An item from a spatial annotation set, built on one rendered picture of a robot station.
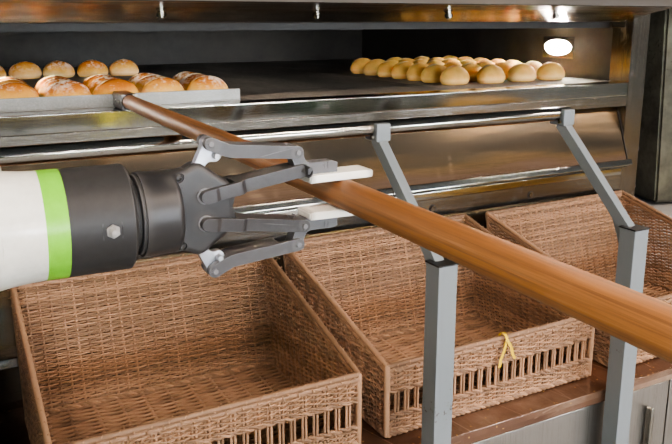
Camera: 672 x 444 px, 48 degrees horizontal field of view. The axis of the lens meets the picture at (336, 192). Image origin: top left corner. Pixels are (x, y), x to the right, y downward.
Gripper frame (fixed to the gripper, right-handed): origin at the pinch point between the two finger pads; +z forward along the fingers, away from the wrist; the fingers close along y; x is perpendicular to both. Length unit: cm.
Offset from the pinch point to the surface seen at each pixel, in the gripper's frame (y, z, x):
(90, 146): 3, -13, -58
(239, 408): 47, 6, -46
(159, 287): 40, 5, -90
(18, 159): 4, -24, -58
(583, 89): 2, 132, -95
